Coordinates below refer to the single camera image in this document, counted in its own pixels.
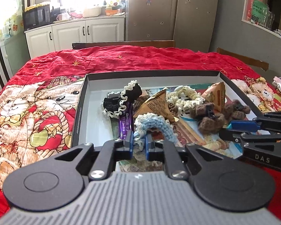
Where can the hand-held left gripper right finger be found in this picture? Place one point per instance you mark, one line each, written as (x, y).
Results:
(147, 147)

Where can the purple candy bar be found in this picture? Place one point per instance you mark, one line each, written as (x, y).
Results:
(126, 121)

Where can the white kitchen cabinet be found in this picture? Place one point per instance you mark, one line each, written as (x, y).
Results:
(68, 35)

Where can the brown fuzzy scrunchie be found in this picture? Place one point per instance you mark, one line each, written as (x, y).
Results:
(210, 124)
(231, 112)

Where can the green poster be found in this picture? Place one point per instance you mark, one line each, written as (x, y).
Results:
(258, 10)

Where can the cream crocheted scrunchie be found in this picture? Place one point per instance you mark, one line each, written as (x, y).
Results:
(194, 96)

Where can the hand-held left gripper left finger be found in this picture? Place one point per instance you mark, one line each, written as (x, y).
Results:
(130, 144)

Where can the blue crocheted scrunchie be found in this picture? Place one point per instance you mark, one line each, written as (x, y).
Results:
(154, 121)

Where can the silver fridge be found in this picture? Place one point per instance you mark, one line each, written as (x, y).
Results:
(154, 23)

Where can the grey hair clip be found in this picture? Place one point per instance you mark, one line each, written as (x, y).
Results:
(112, 95)

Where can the yellow cloth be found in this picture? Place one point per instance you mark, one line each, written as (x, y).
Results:
(36, 6)

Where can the white wall shelf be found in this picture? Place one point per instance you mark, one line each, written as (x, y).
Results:
(244, 4)

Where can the row of clear glasses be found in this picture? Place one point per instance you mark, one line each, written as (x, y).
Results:
(267, 18)

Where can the orange box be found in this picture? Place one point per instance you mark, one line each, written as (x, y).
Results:
(111, 12)

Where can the leopard print scrunchie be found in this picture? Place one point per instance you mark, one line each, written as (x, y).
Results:
(139, 103)

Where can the illustrated book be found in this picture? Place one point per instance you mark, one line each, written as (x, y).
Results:
(194, 140)

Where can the cream plastic basin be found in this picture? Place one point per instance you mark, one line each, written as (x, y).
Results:
(91, 12)

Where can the black scrunchie cream lace trim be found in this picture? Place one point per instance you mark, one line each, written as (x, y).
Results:
(135, 90)

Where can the brown triangular packet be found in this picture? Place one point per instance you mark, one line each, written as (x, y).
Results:
(214, 96)
(154, 104)

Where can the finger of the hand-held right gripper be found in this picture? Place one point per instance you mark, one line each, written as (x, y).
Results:
(243, 125)
(231, 136)

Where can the red bear printed blanket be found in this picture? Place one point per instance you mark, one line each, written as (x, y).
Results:
(131, 58)

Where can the black shallow box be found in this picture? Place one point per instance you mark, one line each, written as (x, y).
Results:
(96, 121)

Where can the black microwave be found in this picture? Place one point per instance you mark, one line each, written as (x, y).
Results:
(35, 16)

